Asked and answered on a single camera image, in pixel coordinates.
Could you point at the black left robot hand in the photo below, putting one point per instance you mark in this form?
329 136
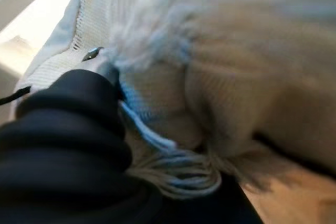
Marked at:
65 155

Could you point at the white fringed cushion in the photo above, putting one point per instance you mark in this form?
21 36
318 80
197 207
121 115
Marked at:
210 51

